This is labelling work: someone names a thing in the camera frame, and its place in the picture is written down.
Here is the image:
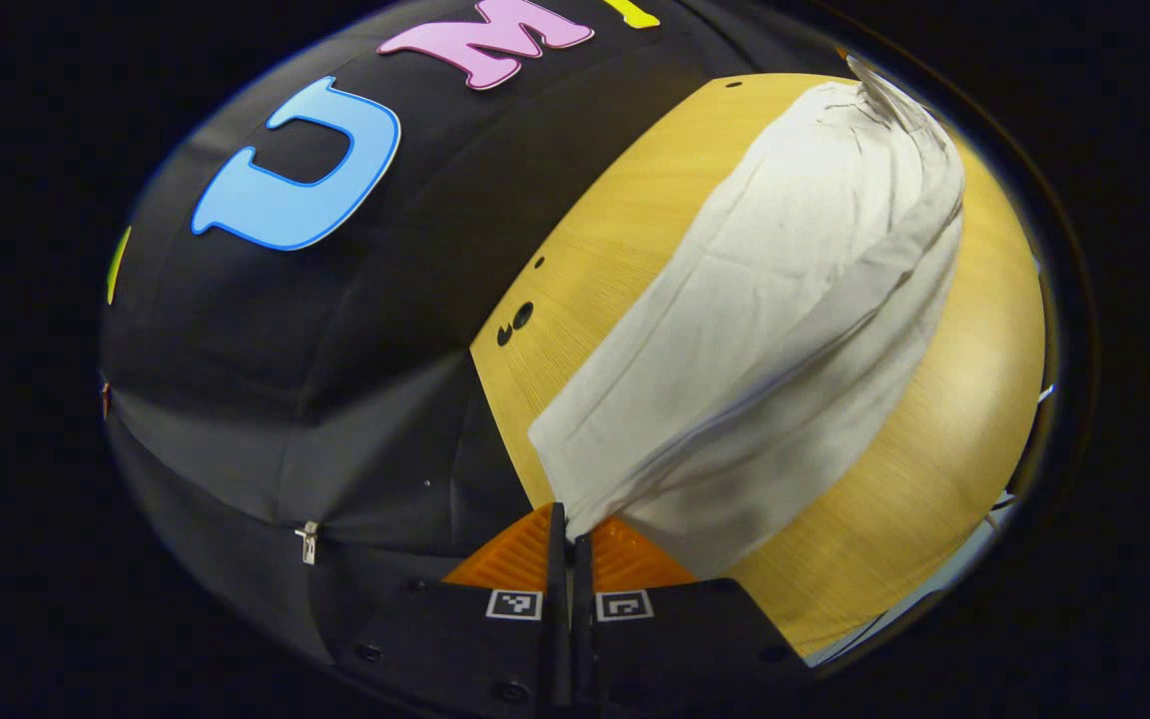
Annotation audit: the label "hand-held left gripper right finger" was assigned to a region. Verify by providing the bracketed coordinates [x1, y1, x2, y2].
[572, 516, 818, 710]

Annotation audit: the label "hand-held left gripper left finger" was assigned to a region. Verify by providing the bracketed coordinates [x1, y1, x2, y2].
[330, 502, 570, 710]

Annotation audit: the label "white jeans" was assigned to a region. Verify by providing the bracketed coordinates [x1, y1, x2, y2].
[528, 55, 966, 581]

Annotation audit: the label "black backdrop cloth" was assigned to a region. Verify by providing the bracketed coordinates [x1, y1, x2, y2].
[101, 0, 836, 662]

